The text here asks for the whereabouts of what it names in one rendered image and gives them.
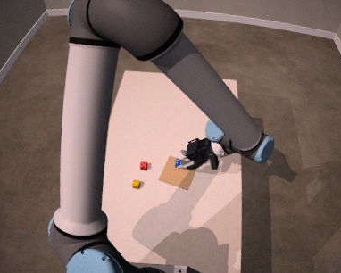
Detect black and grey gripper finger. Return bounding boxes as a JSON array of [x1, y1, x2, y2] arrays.
[[180, 150, 188, 160], [177, 159, 202, 170]]

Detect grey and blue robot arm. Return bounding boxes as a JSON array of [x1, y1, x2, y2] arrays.
[[48, 0, 274, 273]]

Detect red die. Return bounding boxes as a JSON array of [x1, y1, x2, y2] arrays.
[[140, 161, 147, 170]]

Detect brown square mat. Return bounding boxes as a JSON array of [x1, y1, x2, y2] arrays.
[[158, 156, 196, 190]]

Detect yellow die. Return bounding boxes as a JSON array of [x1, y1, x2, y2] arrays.
[[132, 179, 140, 189]]

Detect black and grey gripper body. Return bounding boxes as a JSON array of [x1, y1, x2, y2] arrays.
[[186, 138, 217, 165]]

